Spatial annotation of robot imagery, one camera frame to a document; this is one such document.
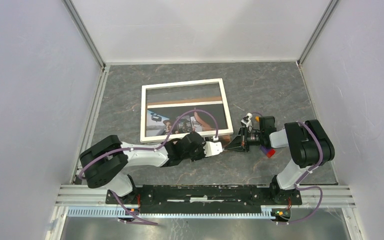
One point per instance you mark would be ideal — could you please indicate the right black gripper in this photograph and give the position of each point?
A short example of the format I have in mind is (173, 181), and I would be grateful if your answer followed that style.
(236, 144)

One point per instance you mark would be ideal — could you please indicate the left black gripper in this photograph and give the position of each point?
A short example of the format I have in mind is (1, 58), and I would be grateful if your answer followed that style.
(202, 155)

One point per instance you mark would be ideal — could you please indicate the white photo frame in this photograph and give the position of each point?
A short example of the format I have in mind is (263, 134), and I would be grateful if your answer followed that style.
(194, 89)

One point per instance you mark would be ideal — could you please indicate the photo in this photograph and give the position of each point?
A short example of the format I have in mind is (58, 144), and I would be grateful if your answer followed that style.
(205, 118)

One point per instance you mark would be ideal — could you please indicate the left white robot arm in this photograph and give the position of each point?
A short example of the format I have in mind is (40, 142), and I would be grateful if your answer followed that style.
(103, 162)

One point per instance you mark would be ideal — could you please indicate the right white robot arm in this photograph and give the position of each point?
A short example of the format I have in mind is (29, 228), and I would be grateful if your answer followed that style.
(308, 144)

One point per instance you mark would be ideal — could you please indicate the purple and red block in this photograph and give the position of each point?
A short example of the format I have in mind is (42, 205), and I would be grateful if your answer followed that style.
(268, 152)

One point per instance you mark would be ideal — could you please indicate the brown backing board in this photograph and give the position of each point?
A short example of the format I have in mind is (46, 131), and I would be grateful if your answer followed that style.
(193, 100)

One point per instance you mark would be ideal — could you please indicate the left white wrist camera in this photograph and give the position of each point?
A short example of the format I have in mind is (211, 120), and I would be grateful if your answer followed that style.
(212, 146)

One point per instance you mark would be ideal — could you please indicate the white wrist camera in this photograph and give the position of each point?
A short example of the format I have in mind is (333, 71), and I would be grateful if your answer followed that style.
(246, 121)
(212, 146)

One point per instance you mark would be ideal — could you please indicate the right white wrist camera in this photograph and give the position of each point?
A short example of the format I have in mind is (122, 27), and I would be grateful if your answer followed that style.
(246, 121)

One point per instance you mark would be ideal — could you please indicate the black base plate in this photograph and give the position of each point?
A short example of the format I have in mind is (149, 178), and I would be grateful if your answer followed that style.
(209, 199)

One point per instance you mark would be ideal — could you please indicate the aluminium rail front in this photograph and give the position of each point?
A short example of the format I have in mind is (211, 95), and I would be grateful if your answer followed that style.
(334, 196)

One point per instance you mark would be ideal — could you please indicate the slotted cable duct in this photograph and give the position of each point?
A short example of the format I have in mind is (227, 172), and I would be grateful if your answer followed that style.
(118, 212)

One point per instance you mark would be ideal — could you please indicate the right aluminium corner post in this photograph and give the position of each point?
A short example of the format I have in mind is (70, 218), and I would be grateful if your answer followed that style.
(329, 10)

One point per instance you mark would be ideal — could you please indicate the aluminium corner post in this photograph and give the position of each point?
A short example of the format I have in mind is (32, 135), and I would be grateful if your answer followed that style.
(74, 14)
(329, 10)

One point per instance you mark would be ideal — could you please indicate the left aluminium corner post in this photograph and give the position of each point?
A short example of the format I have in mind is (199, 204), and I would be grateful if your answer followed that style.
(74, 14)

